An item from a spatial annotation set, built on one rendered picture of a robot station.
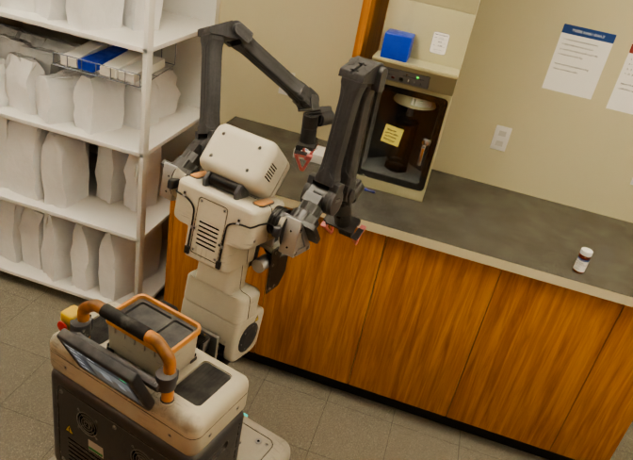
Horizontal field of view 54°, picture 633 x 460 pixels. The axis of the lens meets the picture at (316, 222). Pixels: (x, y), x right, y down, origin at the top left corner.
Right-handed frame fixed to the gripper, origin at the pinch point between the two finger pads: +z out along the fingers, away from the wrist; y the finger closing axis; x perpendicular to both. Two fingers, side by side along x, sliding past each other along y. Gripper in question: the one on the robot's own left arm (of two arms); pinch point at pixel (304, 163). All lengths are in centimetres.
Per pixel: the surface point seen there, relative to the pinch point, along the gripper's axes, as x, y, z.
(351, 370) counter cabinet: -34, -3, 94
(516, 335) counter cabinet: -94, -8, 51
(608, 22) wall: -107, 66, -57
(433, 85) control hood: -41, 23, -31
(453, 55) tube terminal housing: -46, 29, -42
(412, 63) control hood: -32, 21, -38
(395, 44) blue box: -24, 20, -44
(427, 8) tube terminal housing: -33, 31, -56
